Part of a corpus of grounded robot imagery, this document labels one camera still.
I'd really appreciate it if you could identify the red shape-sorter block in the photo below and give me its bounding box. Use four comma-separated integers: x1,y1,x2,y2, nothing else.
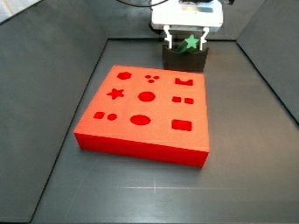
73,66,210,167

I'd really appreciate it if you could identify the black L-shaped fixture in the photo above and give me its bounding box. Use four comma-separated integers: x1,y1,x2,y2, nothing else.
162,45,209,73

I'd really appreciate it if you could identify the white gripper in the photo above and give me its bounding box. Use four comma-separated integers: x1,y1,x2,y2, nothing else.
152,0,222,49

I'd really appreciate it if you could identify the green star-profile bar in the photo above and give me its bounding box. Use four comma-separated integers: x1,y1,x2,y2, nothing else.
176,35,200,53

